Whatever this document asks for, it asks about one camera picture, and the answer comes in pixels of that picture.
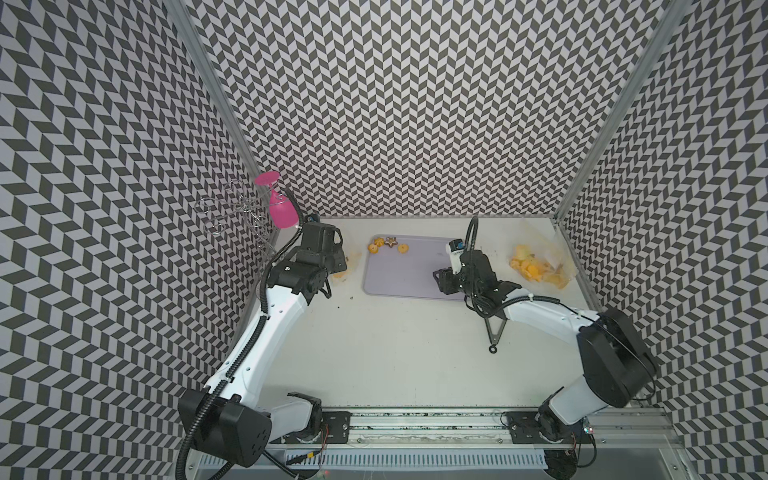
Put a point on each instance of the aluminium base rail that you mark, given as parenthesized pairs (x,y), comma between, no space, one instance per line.
(492,428)

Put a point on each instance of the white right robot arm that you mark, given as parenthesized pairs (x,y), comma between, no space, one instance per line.
(616,363)

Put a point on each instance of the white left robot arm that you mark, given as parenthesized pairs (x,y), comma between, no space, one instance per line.
(224,418)

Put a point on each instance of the pink upside-down wine glass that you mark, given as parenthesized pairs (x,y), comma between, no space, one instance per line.
(281,211)

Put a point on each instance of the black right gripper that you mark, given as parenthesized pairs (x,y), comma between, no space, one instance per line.
(443,281)

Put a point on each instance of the steel black-tipped tongs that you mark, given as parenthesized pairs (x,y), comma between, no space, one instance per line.
(495,327)

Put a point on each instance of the clear resealable bag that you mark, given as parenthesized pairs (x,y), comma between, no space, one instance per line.
(563,269)

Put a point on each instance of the chrome glass drying rack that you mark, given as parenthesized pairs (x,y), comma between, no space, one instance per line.
(241,202)

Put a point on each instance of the lilac plastic tray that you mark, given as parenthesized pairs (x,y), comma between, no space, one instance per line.
(410,274)

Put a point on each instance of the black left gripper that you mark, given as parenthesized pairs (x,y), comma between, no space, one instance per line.
(339,262)

